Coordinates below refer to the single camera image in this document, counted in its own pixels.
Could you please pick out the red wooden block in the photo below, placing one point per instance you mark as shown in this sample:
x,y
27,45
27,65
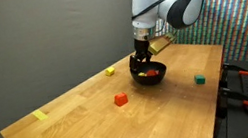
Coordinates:
x,y
152,73

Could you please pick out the green wooden block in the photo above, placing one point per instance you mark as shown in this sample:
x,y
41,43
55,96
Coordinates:
x,y
200,79

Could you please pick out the orange-red wooden block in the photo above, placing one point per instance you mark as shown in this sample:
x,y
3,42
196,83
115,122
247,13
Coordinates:
x,y
121,99

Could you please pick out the large yellow wooden block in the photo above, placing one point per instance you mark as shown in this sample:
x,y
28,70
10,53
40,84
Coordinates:
x,y
110,71

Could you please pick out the colourful striped backdrop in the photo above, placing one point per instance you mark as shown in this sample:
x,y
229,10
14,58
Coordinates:
x,y
239,32

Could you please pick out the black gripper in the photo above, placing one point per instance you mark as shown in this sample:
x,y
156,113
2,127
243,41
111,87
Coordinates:
x,y
141,46

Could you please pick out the small yellow wooden block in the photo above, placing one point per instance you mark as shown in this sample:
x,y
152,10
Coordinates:
x,y
141,74

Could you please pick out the beige wrist camera box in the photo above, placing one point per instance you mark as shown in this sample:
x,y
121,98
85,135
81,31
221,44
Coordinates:
x,y
160,44

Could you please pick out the yellow tape strip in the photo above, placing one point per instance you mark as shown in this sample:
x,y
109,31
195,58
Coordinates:
x,y
39,115

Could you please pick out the black round bowl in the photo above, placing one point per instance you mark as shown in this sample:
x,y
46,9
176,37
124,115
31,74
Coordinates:
x,y
149,81

